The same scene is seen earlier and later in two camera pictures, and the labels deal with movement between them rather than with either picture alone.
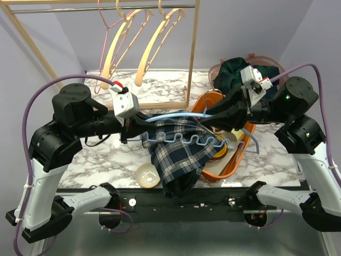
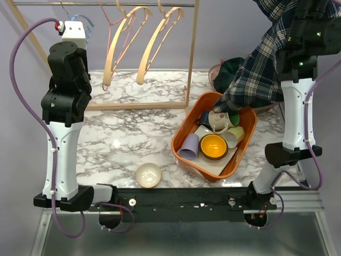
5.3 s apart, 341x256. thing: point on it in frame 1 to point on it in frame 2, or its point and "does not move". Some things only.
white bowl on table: [147, 175] does not move
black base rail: [203, 205] does not move
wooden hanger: [139, 13] does not move
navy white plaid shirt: [181, 145] to [258, 82]
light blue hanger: [204, 116] to [89, 27]
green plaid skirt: [228, 75] does not move
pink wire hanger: [107, 29] to [110, 24]
